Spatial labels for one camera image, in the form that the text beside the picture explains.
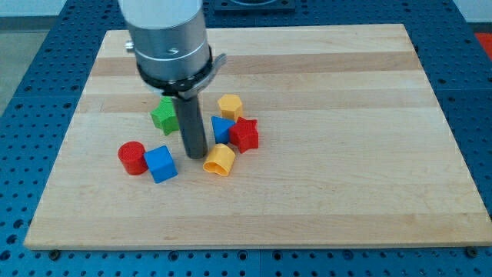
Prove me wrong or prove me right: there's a blue triangle block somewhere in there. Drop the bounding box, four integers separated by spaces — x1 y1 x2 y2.
211 116 235 144

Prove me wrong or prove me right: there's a yellow hexagon block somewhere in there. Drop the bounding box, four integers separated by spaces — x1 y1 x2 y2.
218 94 244 122

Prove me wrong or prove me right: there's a green star block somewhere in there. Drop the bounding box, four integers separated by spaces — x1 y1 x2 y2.
150 96 179 135

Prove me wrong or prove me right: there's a yellow heart block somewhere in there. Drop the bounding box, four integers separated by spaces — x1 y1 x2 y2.
203 143 236 176

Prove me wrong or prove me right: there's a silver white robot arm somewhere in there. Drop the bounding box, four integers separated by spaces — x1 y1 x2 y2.
118 0 213 159

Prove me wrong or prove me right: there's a red cylinder block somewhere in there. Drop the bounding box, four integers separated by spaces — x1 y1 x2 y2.
118 141 148 175

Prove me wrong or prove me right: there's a black mounting plate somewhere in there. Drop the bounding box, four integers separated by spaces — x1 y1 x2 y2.
211 0 296 12

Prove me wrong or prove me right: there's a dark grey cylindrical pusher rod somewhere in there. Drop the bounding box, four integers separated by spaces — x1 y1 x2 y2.
172 97 208 159

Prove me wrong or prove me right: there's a light wooden board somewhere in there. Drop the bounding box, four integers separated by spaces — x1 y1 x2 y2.
24 24 491 250

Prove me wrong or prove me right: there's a red star block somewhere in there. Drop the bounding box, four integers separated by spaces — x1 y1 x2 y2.
229 117 259 153

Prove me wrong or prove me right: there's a blue cube block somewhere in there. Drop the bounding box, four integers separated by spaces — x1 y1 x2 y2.
144 145 178 183

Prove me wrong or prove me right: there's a black clamp ring with lever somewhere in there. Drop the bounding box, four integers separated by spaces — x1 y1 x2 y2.
136 45 228 101

